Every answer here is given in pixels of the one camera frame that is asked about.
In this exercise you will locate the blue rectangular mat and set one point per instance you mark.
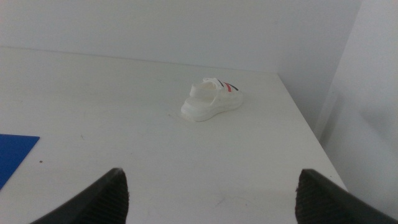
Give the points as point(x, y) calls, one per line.
point(14, 155)

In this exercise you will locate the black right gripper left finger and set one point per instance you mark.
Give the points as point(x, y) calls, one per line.
point(105, 202)

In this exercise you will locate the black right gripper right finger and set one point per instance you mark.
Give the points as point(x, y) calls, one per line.
point(323, 202)

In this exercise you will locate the white sandal shoe red stripes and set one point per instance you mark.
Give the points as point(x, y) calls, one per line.
point(208, 105)

